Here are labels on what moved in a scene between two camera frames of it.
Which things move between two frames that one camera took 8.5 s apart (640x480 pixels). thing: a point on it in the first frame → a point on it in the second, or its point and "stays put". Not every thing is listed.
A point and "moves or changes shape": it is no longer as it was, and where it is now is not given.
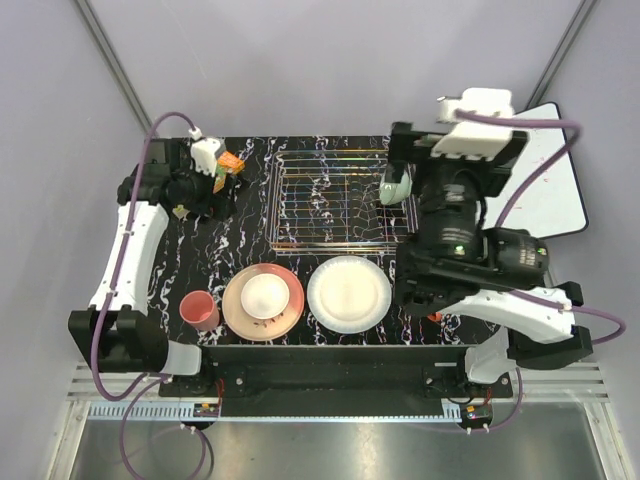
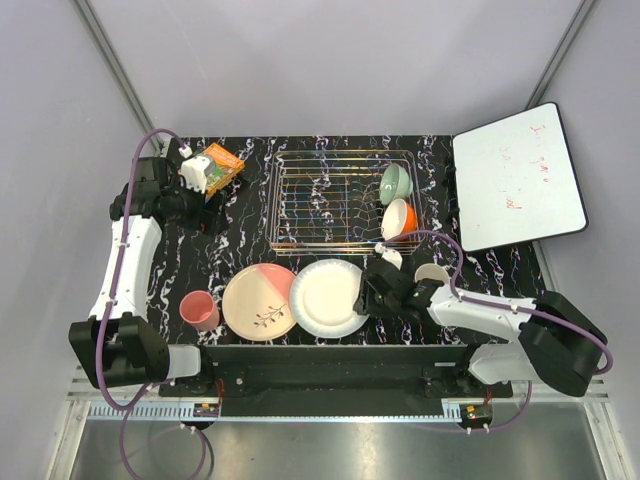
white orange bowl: x=265 y=296 → x=398 y=220
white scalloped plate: x=349 y=294 moves or changes shape
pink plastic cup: x=198 y=309 stays put
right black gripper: x=414 y=152 → x=366 y=305
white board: x=552 y=205 stays put
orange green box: x=227 y=163 stays put
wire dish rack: x=328 y=203 stays put
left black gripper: x=218 y=206 → x=214 y=222
